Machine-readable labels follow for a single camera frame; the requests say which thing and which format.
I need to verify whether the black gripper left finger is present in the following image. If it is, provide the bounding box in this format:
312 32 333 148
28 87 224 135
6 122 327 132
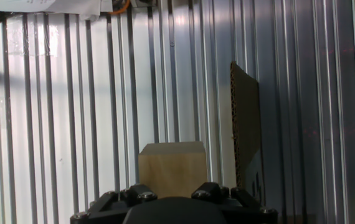
88 184 158 216

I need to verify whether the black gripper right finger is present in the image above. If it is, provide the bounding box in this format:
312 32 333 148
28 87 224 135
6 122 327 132
191 182 261 213

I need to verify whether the light wooden cube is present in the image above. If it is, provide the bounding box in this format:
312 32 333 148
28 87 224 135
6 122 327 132
138 141 208 199

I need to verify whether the brown cardboard board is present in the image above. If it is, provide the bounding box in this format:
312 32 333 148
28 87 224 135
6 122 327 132
229 61 265 207

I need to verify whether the white printed paper sheet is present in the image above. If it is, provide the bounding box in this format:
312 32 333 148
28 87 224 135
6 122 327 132
0 0 113 21

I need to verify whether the orange cable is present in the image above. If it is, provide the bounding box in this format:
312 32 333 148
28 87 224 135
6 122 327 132
108 0 131 16

